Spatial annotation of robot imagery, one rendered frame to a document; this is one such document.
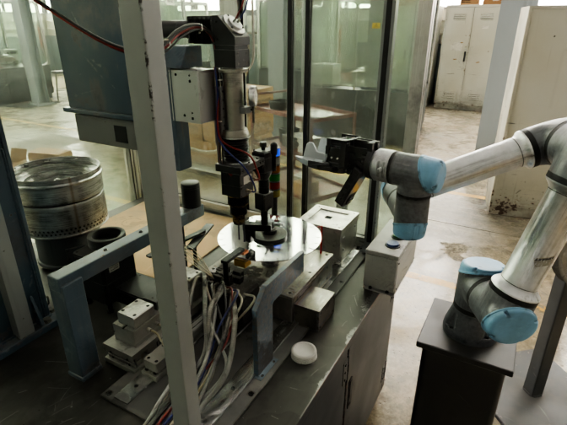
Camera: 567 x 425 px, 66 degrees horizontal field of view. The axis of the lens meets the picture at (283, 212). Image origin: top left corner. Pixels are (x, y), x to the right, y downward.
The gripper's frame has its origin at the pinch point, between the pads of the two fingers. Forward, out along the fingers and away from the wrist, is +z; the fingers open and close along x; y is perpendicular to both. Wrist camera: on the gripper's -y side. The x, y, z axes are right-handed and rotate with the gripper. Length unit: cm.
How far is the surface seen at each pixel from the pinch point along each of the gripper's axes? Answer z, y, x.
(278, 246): 11.3, -30.1, -3.1
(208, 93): 17.9, 16.4, 15.6
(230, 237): 27.0, -30.1, 1.3
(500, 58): 63, 8, -453
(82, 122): 70, 4, 21
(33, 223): 85, -29, 36
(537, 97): -2, -15, -318
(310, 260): 8.4, -39.8, -16.9
